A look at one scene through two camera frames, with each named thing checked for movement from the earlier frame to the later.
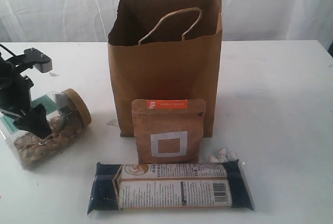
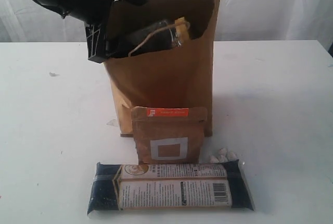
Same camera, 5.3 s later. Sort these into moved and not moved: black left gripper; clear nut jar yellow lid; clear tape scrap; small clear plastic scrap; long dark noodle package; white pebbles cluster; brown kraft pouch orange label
Moved: clear nut jar yellow lid; black left gripper; brown kraft pouch orange label
Not moved: long dark noodle package; white pebbles cluster; small clear plastic scrap; clear tape scrap
